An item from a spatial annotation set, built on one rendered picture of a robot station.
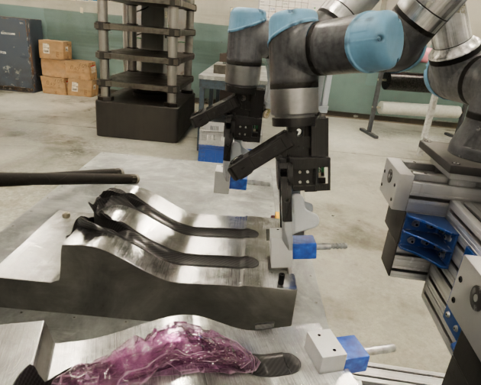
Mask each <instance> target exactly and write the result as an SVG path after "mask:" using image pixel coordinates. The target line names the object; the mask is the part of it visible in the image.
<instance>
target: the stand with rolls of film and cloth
mask: <svg viewBox="0 0 481 385"><path fill-rule="evenodd" d="M431 50H432V48H428V47H427V49H426V52H425V55H424V57H423V59H422V60H421V62H420V63H427V62H428V54H429V53H430V52H431ZM381 84H382V88H383V89H384V90H395V91H406V92H427V93H431V92H429V90H428V89H427V87H426V85H425V81H424V74H423V73H409V72H400V73H386V72H384V73H379V75H378V79H377V83H376V90H375V94H374V97H373V104H372V108H371V112H370V119H369V123H368V127H367V129H365V128H360V131H362V132H363V133H365V134H367V135H369V136H370V137H372V138H374V139H378V138H379V136H378V135H376V134H374V133H372V132H371V131H372V127H373V121H374V117H375V113H376V109H377V111H378V113H379V114H386V115H411V116H424V117H426V115H427V112H428V106H429V104H419V103H407V102H385V101H380V102H379V104H378V105H377V102H378V98H379V92H380V88H381ZM467 107H468V105H467V104H463V107H462V109H461V107H460V106H453V105H436V108H435V111H434V117H437V118H459V120H458V123H457V128H456V131H455V133H456V132H457V130H458V128H459V127H460V126H461V125H462V123H463V120H464V117H465V114H466V110H467ZM444 135H447V136H448V137H451V138H452V137H453V136H454V134H451V133H448V132H444Z"/></svg>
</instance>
